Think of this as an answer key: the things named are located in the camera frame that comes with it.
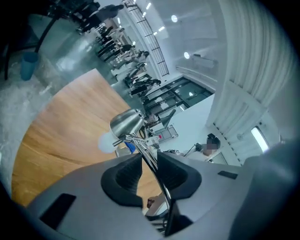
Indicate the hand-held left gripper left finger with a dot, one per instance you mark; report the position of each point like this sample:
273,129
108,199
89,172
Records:
93,201

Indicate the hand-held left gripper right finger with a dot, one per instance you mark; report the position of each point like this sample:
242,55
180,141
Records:
211,185

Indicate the blue cloth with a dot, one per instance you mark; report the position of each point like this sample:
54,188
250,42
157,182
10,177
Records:
131,147

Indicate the long ceiling light panel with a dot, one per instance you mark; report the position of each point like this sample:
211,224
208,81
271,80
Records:
259,137

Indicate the folding hand cart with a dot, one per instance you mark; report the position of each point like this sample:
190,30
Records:
167,133

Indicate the clear water bottle red label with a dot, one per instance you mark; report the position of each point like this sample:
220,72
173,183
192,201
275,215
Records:
155,140

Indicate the black cone-shaped stand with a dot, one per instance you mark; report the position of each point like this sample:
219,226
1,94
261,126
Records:
168,118

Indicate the round ceiling light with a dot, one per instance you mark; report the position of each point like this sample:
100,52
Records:
186,55
174,18

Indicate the blue plastic cup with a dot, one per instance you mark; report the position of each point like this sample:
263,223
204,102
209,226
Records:
28,66

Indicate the black balcony railing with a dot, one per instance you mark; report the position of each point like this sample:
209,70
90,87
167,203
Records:
150,35

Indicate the glass doors with dark frame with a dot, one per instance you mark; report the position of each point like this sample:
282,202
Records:
178,96

